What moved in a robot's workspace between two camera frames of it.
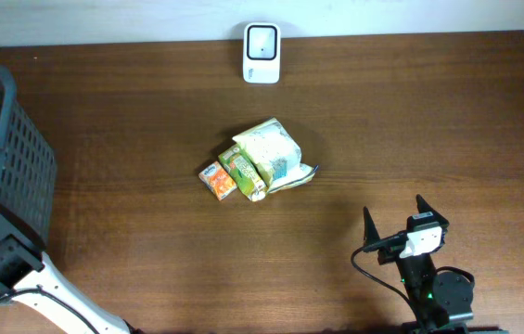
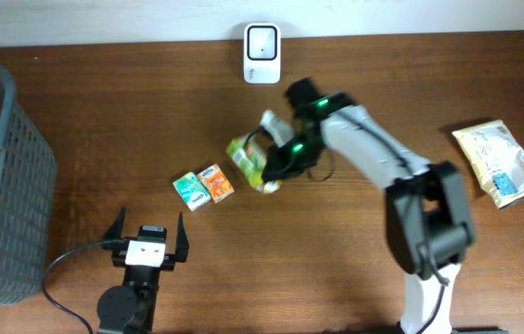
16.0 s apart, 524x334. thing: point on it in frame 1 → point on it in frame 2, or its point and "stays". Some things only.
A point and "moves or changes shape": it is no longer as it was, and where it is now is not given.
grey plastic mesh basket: [12, 160] stays
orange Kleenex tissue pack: [218, 181] stays
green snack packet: [244, 173] → [250, 160]
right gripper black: [371, 233] → [275, 162]
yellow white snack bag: [277, 155] moves or changes shape
